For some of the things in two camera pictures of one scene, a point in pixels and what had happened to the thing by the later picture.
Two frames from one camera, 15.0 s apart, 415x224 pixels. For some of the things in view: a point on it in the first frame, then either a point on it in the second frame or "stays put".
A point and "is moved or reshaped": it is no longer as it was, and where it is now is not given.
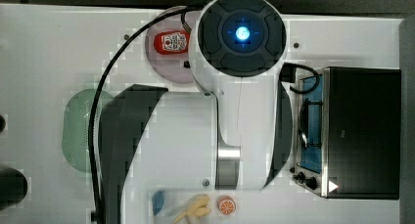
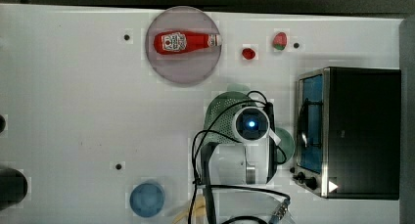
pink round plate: [173, 67] stays put
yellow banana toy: [198, 206] stays put
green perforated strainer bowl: [75, 126] is moved or reshaped
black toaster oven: [348, 133] stays put
